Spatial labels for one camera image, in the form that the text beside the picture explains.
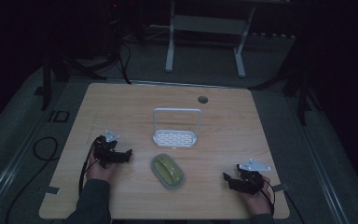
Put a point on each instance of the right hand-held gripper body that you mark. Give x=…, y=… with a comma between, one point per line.
x=251, y=179

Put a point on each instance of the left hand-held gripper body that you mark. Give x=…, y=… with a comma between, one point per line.
x=105, y=149

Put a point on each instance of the black tripod stand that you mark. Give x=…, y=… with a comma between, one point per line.
x=298, y=87
x=63, y=70

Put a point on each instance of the person's right hand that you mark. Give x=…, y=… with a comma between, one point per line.
x=258, y=202

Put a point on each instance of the white metal stand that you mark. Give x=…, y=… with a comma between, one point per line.
x=207, y=37

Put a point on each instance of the person's left hand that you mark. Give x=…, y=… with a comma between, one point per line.
x=101, y=172

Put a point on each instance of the green soap bar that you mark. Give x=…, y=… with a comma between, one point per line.
x=167, y=169

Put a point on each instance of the grey tape strip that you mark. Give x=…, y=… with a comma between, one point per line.
x=52, y=190
x=280, y=187

